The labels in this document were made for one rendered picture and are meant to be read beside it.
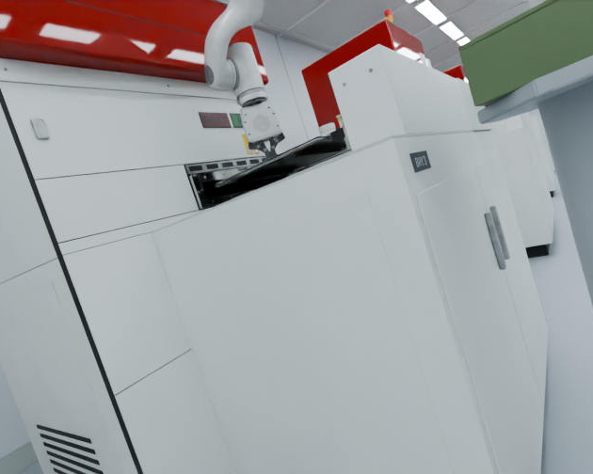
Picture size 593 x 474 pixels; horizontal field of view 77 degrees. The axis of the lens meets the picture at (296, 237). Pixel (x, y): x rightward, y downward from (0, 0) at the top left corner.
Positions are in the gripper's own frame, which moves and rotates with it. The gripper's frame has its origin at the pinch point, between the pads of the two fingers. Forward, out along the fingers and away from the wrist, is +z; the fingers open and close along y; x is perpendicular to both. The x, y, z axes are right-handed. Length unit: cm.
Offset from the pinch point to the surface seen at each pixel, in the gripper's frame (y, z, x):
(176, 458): -42, 60, -25
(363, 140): 11.9, 8.9, -46.9
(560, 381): 64, 92, 1
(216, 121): -11.9, -17.0, 10.3
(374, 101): 15, 4, -49
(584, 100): 35, 14, -63
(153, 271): -35.9, 19.5, -17.0
